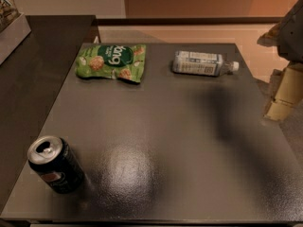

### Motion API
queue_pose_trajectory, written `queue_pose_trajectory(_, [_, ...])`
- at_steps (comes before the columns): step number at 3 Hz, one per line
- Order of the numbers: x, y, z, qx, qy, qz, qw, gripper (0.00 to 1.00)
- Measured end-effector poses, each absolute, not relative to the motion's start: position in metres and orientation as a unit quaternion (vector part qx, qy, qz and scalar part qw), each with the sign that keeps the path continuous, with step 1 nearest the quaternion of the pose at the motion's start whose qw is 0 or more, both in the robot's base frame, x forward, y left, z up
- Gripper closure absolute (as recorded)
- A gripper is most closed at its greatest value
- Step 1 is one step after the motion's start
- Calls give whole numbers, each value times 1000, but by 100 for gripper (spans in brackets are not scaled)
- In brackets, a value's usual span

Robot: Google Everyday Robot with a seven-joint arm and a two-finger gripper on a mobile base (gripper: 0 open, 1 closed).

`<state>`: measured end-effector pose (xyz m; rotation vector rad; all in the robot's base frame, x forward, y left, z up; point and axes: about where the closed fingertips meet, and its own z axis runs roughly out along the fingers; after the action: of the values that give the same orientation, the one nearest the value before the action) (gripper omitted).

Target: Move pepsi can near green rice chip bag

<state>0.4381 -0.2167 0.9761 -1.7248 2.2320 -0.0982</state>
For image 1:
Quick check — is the black pepsi can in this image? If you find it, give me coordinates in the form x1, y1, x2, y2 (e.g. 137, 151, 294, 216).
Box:
27, 135, 84, 194

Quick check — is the green rice chip bag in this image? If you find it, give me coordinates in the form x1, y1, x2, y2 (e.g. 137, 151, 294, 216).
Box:
75, 44, 147, 83

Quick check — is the clear plastic water bottle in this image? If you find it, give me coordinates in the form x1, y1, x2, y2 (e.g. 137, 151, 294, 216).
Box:
172, 51, 240, 77

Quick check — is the dark side counter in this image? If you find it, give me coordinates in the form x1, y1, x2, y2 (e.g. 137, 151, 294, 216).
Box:
0, 15, 98, 213

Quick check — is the grey snack tray box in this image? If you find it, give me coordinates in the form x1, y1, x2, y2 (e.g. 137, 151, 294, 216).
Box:
0, 0, 31, 64

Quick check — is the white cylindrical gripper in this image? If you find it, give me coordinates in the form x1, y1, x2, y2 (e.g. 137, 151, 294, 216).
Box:
257, 0, 303, 121

